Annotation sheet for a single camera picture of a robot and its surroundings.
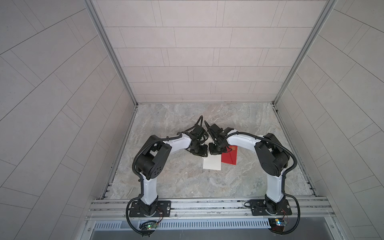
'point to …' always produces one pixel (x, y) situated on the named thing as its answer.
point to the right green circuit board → (277, 224)
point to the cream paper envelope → (212, 162)
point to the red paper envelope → (230, 157)
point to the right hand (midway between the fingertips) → (210, 154)
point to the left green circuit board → (151, 226)
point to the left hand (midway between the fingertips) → (209, 152)
